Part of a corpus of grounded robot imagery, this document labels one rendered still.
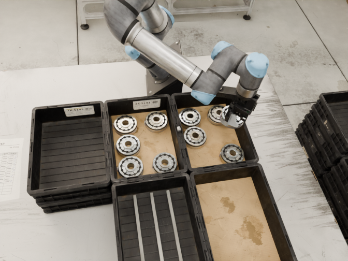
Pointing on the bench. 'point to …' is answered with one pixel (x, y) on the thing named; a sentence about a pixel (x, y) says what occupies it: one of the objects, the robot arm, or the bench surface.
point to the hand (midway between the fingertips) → (228, 119)
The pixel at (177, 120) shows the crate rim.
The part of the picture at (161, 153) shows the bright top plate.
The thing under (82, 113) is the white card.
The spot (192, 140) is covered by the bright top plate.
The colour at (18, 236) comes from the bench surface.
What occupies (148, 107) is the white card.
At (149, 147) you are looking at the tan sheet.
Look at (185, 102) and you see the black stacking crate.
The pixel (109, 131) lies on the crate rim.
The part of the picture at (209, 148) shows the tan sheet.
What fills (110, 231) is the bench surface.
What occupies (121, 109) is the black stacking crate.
